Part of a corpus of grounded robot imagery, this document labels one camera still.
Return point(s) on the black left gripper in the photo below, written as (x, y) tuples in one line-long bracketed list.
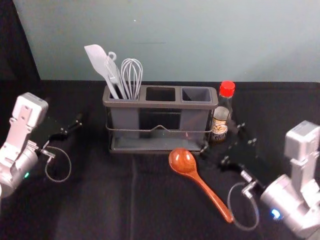
[(51, 127)]

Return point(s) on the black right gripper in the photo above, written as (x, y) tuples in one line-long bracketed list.
[(255, 162)]

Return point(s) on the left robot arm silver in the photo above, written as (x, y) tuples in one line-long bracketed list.
[(18, 140)]

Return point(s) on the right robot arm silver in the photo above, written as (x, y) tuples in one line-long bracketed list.
[(297, 195)]

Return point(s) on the sauce bottle with red cap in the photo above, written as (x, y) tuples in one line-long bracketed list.
[(221, 120)]

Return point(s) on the brown wooden spoon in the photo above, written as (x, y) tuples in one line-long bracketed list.
[(182, 161)]

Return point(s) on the grey fork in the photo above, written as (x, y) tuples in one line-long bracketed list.
[(110, 71)]

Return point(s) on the grey silicone spatula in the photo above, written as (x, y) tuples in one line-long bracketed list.
[(98, 61)]

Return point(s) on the black rack with steel bars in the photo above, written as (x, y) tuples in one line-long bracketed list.
[(160, 120)]

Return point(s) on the black table cloth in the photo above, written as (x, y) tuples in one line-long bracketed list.
[(150, 200)]

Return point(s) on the plain pale wall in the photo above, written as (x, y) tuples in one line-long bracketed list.
[(200, 37)]

